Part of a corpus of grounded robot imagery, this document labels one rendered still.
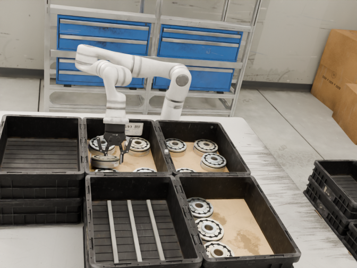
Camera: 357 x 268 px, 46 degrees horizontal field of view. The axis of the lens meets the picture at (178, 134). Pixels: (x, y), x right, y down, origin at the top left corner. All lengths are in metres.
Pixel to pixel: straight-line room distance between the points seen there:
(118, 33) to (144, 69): 1.59
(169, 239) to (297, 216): 0.67
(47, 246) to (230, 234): 0.61
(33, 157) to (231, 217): 0.77
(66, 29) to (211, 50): 1.20
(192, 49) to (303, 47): 1.82
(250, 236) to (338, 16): 4.00
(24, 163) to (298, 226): 1.09
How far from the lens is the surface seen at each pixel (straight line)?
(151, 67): 1.87
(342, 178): 2.66
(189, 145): 1.84
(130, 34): 3.43
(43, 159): 1.66
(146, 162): 1.68
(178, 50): 3.56
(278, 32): 4.85
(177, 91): 1.90
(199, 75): 3.70
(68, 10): 3.32
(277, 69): 5.02
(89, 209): 1.27
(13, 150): 1.72
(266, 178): 2.00
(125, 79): 1.55
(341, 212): 2.36
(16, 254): 1.47
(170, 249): 1.32
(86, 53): 1.81
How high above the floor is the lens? 1.75
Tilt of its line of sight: 29 degrees down
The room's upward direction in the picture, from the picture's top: 10 degrees clockwise
